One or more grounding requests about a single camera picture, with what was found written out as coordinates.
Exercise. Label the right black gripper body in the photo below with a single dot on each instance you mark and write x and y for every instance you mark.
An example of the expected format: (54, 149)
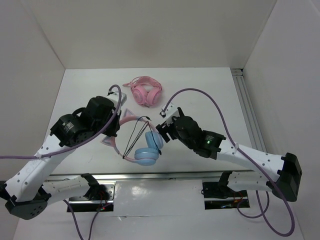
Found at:
(189, 144)

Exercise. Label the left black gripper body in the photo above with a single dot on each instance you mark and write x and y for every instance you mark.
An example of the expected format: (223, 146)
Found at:
(112, 130)

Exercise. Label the blue pink cat-ear headphones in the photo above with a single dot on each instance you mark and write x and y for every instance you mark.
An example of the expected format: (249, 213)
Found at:
(146, 156)

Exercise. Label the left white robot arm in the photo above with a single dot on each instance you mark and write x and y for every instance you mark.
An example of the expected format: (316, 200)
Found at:
(27, 193)

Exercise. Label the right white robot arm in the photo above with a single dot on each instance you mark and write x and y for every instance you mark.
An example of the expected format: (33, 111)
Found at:
(279, 174)

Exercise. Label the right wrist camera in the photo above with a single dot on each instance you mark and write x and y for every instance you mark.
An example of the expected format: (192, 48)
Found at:
(170, 113)

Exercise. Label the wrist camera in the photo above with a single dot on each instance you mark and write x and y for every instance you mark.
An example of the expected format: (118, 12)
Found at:
(170, 113)
(116, 98)

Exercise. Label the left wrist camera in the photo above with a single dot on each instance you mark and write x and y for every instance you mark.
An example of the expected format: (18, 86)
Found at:
(116, 98)

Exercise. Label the aluminium front rail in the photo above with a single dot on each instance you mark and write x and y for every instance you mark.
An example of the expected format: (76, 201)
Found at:
(158, 176)

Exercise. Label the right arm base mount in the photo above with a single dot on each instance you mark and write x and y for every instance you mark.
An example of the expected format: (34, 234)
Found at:
(218, 196)

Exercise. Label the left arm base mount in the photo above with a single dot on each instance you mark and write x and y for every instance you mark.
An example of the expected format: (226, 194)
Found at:
(99, 196)

